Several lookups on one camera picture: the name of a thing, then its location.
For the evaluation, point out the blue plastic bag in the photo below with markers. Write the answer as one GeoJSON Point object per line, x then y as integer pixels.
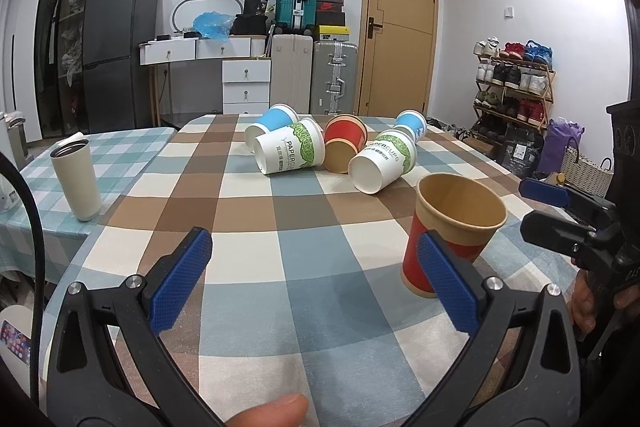
{"type": "Point", "coordinates": [212, 26]}

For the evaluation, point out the rows of shoes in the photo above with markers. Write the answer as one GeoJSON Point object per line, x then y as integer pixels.
{"type": "Point", "coordinates": [510, 77]}

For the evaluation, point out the wooden door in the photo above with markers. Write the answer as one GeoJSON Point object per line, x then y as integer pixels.
{"type": "Point", "coordinates": [397, 22]}

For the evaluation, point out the white desk with drawers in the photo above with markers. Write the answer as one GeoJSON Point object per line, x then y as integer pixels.
{"type": "Point", "coordinates": [170, 51]}

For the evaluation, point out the teal checked tablecloth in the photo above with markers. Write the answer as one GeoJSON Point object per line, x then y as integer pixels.
{"type": "Point", "coordinates": [120, 152]}

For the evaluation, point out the yellow black shoe box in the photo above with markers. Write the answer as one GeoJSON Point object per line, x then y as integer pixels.
{"type": "Point", "coordinates": [332, 33]}

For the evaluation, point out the grey appliance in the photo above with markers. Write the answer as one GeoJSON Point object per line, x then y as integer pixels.
{"type": "Point", "coordinates": [14, 137]}

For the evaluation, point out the white steel tumbler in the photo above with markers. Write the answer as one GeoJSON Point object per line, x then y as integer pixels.
{"type": "Point", "coordinates": [77, 182]}

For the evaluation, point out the silver suitcase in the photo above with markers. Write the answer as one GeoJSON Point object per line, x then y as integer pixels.
{"type": "Point", "coordinates": [334, 77]}

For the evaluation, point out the white suitcase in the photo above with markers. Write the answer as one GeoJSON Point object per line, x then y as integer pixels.
{"type": "Point", "coordinates": [291, 74]}

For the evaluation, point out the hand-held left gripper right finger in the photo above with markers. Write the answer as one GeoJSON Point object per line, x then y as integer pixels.
{"type": "Point", "coordinates": [447, 287]}

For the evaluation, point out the purple bag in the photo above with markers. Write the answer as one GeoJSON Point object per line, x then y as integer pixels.
{"type": "Point", "coordinates": [560, 147]}

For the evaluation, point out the smartphone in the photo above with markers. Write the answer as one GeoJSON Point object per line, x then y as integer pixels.
{"type": "Point", "coordinates": [12, 341]}

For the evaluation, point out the oval mirror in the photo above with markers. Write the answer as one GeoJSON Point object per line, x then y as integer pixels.
{"type": "Point", "coordinates": [185, 4]}

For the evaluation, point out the dark shoe box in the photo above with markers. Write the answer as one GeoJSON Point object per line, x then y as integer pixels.
{"type": "Point", "coordinates": [330, 19]}

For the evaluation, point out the person's right hand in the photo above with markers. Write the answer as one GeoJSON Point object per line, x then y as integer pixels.
{"type": "Point", "coordinates": [582, 307]}

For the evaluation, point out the blue paper cup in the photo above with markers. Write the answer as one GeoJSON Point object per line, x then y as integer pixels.
{"type": "Point", "coordinates": [412, 122]}
{"type": "Point", "coordinates": [270, 119]}

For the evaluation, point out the white object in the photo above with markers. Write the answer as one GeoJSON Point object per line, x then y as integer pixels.
{"type": "Point", "coordinates": [6, 194]}

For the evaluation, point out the person's left hand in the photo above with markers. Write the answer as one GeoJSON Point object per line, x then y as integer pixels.
{"type": "Point", "coordinates": [272, 412]}

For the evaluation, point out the dark grey refrigerator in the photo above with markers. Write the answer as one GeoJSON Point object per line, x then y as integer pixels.
{"type": "Point", "coordinates": [117, 47]}

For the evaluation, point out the woven basket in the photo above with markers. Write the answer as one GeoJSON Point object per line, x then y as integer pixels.
{"type": "Point", "coordinates": [582, 172]}

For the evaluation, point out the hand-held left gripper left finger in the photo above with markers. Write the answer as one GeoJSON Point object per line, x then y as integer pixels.
{"type": "Point", "coordinates": [182, 279]}

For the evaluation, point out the brown blue checked tablecloth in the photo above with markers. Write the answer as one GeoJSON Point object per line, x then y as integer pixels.
{"type": "Point", "coordinates": [300, 257]}

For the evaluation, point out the black printed bag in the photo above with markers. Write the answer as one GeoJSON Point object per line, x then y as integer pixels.
{"type": "Point", "coordinates": [522, 149]}

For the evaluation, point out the white green-print paper cup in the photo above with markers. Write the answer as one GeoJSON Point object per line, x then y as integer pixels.
{"type": "Point", "coordinates": [382, 162]}
{"type": "Point", "coordinates": [292, 147]}

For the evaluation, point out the white drawer cabinet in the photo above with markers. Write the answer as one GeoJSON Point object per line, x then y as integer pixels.
{"type": "Point", "coordinates": [246, 87]}

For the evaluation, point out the red black shoe box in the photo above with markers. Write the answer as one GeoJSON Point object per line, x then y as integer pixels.
{"type": "Point", "coordinates": [330, 7]}

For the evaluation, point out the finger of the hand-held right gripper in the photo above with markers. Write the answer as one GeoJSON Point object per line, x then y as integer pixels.
{"type": "Point", "coordinates": [545, 192]}
{"type": "Point", "coordinates": [555, 232]}

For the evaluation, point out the glass-door wardrobe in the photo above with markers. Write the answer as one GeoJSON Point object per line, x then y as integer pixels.
{"type": "Point", "coordinates": [62, 32]}

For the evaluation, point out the wooden shoe rack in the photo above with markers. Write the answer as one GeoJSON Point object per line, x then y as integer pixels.
{"type": "Point", "coordinates": [549, 82]}

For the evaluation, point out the red paper cup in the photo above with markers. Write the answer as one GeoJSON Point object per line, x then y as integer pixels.
{"type": "Point", "coordinates": [345, 139]}
{"type": "Point", "coordinates": [440, 212]}

